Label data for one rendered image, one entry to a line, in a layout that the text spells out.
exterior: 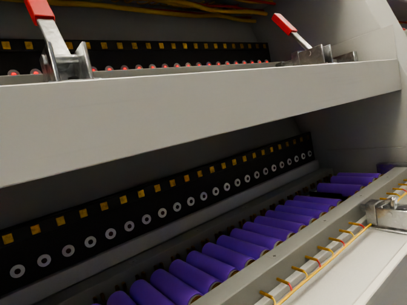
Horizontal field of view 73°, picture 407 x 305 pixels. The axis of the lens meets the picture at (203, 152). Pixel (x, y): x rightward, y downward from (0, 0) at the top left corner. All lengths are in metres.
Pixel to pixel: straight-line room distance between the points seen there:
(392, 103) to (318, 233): 0.29
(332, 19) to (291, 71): 0.29
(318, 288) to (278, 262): 0.04
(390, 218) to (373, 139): 0.21
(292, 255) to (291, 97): 0.14
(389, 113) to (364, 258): 0.28
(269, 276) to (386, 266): 0.10
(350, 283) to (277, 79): 0.18
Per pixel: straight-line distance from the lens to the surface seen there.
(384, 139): 0.53
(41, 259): 0.30
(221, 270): 0.26
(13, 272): 0.30
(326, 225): 0.31
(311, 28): 0.58
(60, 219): 0.30
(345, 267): 0.29
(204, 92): 0.20
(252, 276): 0.24
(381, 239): 0.33
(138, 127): 0.17
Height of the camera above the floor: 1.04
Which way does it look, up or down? 9 degrees up
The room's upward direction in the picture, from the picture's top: 22 degrees counter-clockwise
